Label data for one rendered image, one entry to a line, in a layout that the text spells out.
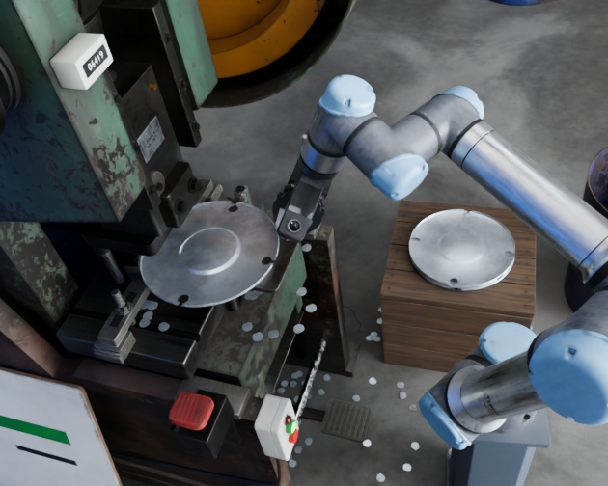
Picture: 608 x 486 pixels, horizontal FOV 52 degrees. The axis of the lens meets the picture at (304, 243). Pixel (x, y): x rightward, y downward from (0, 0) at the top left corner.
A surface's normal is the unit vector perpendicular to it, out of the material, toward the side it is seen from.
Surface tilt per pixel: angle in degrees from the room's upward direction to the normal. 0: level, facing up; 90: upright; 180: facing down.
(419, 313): 90
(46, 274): 90
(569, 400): 83
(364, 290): 0
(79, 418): 78
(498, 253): 0
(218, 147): 0
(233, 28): 90
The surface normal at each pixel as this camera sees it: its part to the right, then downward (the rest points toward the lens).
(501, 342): -0.03, -0.74
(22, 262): 0.94, 0.15
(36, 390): -0.31, 0.57
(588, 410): -0.76, 0.45
